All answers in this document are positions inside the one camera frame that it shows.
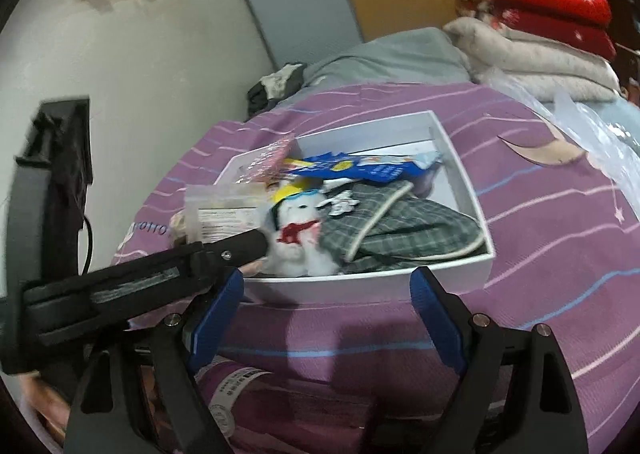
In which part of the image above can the clear bag of socks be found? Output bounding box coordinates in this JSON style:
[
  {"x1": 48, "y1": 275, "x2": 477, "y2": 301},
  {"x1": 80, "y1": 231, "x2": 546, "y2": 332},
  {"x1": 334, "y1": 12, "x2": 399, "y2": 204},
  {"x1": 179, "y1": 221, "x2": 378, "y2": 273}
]
[{"x1": 169, "y1": 183, "x2": 269, "y2": 246}]

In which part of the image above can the white plush dog toy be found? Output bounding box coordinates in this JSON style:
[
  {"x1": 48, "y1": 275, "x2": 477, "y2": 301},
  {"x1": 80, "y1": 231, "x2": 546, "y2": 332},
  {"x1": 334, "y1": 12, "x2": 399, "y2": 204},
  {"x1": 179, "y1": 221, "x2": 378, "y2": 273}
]
[{"x1": 268, "y1": 183, "x2": 340, "y2": 278}]

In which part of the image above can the pink glitter pouch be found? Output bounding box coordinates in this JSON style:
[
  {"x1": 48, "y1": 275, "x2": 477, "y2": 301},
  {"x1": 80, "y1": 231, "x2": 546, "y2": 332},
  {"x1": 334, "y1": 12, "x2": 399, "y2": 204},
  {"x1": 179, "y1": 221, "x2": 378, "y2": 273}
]
[{"x1": 233, "y1": 133, "x2": 295, "y2": 184}]

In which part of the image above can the yellow and blue packet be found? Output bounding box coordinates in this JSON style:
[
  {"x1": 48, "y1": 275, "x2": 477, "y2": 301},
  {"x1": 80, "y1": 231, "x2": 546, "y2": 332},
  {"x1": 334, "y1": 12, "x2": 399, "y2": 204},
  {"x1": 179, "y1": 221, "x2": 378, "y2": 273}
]
[{"x1": 280, "y1": 158, "x2": 317, "y2": 175}]

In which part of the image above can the blue cartoon packet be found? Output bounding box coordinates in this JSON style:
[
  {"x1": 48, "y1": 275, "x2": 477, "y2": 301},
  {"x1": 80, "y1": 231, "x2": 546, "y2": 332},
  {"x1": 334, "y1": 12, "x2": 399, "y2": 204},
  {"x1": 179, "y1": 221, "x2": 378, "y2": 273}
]
[{"x1": 299, "y1": 151, "x2": 442, "y2": 184}]

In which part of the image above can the person's left hand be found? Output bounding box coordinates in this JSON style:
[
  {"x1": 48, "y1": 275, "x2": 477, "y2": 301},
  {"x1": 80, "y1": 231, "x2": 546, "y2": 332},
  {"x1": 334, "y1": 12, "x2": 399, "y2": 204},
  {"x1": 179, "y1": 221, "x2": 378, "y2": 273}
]
[{"x1": 18, "y1": 374, "x2": 70, "y2": 444}]

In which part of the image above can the dark green plaid cloth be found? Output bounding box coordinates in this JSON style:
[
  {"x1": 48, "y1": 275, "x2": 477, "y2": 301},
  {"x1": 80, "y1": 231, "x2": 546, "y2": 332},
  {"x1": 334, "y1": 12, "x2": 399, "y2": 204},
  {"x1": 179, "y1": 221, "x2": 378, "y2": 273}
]
[{"x1": 320, "y1": 180, "x2": 485, "y2": 274}]

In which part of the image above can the white cardboard box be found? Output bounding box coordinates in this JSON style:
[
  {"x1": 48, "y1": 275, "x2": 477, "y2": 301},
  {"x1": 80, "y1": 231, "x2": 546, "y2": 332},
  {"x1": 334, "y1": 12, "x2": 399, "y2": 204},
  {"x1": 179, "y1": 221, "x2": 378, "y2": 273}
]
[{"x1": 211, "y1": 109, "x2": 497, "y2": 307}]

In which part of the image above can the grey blanket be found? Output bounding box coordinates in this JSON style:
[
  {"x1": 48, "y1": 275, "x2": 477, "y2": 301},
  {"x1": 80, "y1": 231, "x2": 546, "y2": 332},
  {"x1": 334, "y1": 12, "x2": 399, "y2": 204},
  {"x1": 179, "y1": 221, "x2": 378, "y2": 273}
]
[{"x1": 279, "y1": 27, "x2": 471, "y2": 108}]

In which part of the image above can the clear plastic wrap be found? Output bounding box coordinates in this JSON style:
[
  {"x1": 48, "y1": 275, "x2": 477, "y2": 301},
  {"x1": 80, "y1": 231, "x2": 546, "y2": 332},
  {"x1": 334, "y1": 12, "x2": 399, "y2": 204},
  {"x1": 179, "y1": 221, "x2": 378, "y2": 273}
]
[{"x1": 482, "y1": 68, "x2": 639, "y2": 188}]

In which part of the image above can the folded white quilt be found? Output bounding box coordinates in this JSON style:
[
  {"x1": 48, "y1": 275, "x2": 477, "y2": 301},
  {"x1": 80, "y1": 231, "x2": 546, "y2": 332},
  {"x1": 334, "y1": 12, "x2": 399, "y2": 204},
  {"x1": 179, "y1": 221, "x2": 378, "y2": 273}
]
[{"x1": 444, "y1": 17, "x2": 620, "y2": 102}]

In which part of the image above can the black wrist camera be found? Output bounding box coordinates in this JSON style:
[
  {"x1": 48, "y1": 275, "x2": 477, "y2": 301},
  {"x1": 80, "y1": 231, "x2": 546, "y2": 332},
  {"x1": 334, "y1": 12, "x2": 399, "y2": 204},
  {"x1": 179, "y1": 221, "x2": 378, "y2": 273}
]
[{"x1": 4, "y1": 96, "x2": 93, "y2": 292}]

